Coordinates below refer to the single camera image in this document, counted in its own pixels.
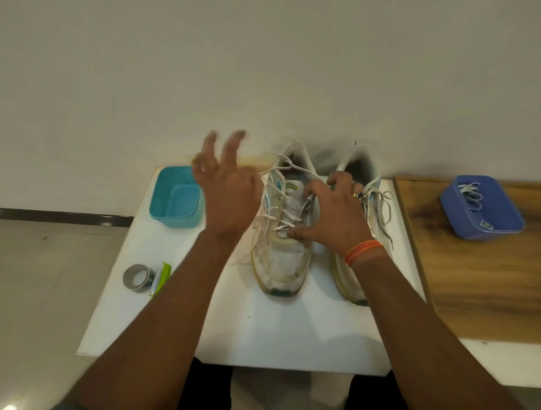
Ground person's left hand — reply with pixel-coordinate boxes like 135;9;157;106
192;130;265;245

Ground person's right hand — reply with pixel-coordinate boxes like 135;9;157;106
287;171;375;259

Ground worn white sneaker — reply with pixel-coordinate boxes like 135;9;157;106
251;141;322;298
329;145;396;306

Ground person's left forearm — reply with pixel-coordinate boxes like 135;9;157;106
63;230;254;410

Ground person's right forearm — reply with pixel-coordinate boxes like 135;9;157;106
351;249;525;410

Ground orange thread wristband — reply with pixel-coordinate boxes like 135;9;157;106
343;239;384;268

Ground teal plastic container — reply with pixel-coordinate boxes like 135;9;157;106
148;166;206;229

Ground green utility cutter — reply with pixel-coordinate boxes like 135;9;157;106
148;262;172;297

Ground grey tape roll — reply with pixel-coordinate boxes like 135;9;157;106
122;264;155;293

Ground blue plastic container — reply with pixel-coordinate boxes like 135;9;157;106
439;175;526;242

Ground black trousers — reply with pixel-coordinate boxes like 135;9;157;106
177;356;409;410

